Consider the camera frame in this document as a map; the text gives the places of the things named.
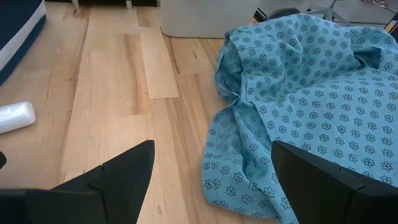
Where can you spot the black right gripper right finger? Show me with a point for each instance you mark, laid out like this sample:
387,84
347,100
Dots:
317,193

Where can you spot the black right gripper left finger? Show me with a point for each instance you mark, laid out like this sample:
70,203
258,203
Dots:
118,186

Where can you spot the light blue patterned gown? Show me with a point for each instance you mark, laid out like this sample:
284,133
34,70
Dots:
311,93

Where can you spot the white gauze roll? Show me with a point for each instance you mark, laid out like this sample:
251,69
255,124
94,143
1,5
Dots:
15,116

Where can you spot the navy fabric storage bin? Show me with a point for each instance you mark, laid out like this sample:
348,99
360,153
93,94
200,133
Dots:
15,31

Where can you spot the grey plastic bin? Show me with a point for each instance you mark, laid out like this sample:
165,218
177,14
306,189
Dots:
205,18

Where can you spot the dark grey curved foot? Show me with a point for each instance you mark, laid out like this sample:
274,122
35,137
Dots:
281,12

